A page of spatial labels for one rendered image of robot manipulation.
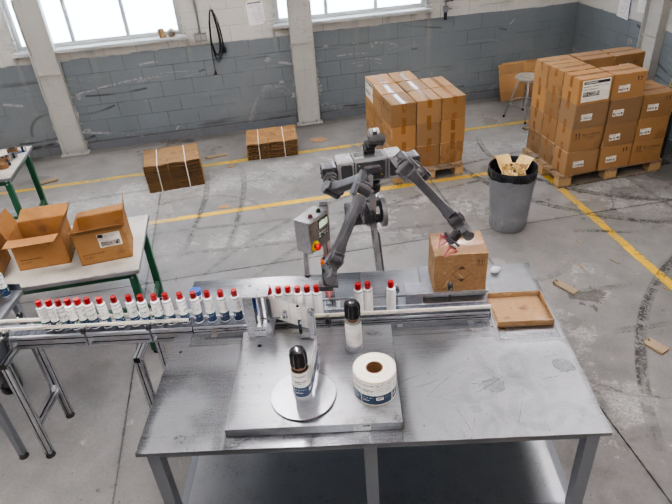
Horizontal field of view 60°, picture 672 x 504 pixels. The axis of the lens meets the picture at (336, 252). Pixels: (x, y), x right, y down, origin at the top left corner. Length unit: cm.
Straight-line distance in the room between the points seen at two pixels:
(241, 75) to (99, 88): 183
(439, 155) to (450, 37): 250
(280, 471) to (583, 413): 160
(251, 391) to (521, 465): 151
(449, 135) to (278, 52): 280
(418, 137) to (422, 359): 376
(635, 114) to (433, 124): 199
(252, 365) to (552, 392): 146
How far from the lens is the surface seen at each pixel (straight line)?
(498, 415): 285
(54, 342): 370
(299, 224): 298
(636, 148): 692
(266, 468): 345
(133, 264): 425
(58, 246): 444
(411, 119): 634
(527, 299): 351
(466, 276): 341
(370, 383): 268
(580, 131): 641
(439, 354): 310
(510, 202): 552
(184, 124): 845
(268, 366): 302
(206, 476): 350
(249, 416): 281
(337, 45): 829
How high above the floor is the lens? 294
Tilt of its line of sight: 33 degrees down
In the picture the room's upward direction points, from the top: 5 degrees counter-clockwise
